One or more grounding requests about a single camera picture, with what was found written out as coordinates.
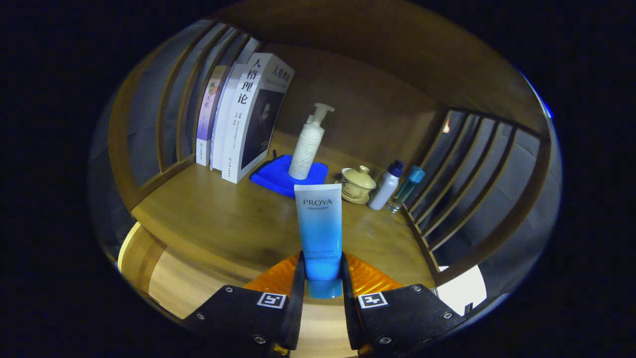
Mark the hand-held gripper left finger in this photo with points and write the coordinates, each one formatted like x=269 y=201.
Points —
x=298 y=303

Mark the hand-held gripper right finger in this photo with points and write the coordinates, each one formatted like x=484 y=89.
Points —
x=348 y=308

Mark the blue white cosmetic tube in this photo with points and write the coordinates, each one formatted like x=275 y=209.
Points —
x=320 y=233

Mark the wooden countertop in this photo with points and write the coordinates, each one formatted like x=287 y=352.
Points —
x=213 y=214

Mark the brown wooden cabinet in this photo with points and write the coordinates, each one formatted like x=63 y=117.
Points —
x=397 y=59

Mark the yellow lidded teacup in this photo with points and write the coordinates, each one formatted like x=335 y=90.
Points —
x=355 y=186

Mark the white bottle with blue cap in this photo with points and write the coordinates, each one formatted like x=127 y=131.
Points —
x=383 y=191

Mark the blue cloth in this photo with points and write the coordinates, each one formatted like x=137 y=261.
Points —
x=273 y=179

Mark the teal bottle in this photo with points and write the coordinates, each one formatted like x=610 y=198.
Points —
x=406 y=189

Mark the white pump bottle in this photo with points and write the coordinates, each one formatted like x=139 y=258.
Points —
x=305 y=149

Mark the thick white book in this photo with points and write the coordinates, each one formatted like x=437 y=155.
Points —
x=243 y=129

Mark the thin white book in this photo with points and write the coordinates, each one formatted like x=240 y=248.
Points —
x=223 y=124

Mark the purple book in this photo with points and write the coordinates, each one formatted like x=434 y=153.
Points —
x=206 y=119

